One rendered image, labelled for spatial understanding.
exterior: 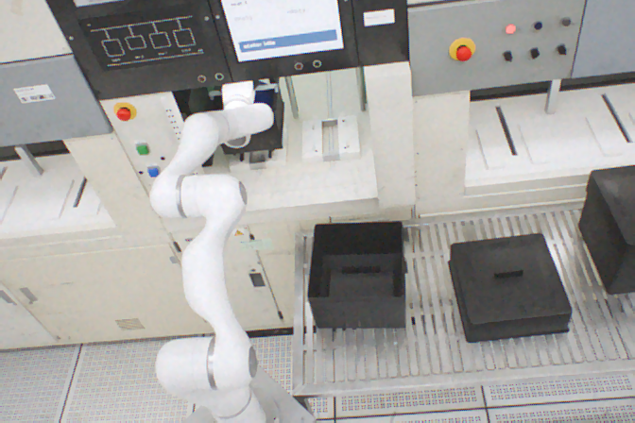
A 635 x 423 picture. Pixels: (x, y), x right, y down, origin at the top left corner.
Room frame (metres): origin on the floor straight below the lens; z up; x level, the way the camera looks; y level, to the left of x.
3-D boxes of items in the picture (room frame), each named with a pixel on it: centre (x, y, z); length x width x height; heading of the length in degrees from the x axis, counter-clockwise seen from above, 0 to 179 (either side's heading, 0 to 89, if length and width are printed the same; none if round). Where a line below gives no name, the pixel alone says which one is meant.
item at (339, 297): (1.03, -0.07, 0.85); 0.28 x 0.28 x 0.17; 77
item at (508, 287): (0.91, -0.49, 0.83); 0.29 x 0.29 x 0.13; 84
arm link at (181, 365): (0.69, 0.36, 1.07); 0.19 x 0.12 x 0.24; 80
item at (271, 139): (1.64, 0.18, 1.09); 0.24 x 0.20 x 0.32; 81
